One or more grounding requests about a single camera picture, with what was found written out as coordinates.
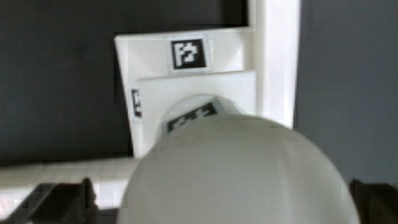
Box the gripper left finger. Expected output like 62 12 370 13
5 178 98 224

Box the white lamp bulb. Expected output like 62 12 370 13
117 111 359 224

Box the white lamp base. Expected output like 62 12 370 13
114 28 256 157

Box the white right fence bar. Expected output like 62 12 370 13
249 0 302 128

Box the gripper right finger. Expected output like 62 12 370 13
350 180 398 224

